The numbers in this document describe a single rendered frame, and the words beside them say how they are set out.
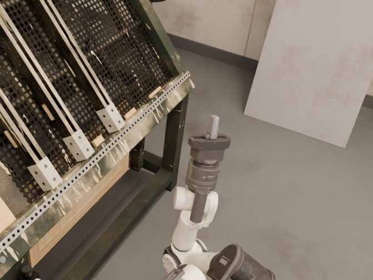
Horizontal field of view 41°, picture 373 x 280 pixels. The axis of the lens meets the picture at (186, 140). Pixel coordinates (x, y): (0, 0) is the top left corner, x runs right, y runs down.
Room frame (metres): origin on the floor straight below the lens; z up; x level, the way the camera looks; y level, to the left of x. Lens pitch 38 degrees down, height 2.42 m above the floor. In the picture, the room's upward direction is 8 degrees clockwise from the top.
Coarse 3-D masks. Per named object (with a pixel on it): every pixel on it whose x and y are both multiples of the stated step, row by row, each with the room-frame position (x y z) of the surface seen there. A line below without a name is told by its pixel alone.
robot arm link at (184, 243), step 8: (176, 232) 1.03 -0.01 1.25; (184, 232) 1.00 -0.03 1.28; (192, 232) 1.01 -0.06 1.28; (176, 240) 1.01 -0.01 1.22; (184, 240) 1.01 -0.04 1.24; (192, 240) 1.01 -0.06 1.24; (168, 248) 1.02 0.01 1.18; (176, 248) 1.02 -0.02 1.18; (184, 248) 1.01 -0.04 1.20; (192, 248) 1.03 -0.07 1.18; (200, 248) 1.04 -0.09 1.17; (176, 256) 0.99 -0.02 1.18; (184, 256) 1.00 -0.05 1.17
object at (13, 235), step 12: (120, 132) 1.90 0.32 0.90; (108, 144) 1.80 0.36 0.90; (96, 156) 1.71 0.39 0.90; (84, 168) 1.62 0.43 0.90; (72, 180) 1.54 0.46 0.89; (60, 192) 1.46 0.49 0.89; (48, 204) 1.39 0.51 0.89; (36, 216) 1.32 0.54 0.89; (24, 228) 1.25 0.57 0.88; (12, 240) 1.19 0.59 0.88; (0, 252) 1.13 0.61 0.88
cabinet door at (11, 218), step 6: (0, 198) 1.31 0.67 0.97; (0, 204) 1.29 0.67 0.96; (0, 210) 1.27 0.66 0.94; (6, 210) 1.29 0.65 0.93; (0, 216) 1.26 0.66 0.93; (6, 216) 1.27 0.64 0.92; (12, 216) 1.28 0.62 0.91; (0, 222) 1.24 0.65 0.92; (6, 222) 1.25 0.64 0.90; (0, 228) 1.22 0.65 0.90
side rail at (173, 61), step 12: (132, 0) 2.62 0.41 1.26; (144, 0) 2.64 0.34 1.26; (144, 12) 2.59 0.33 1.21; (156, 24) 2.59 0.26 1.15; (156, 36) 2.56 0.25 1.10; (168, 36) 2.62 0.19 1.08; (168, 48) 2.55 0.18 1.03; (168, 60) 2.52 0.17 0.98; (180, 60) 2.57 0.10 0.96; (180, 72) 2.51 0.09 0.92
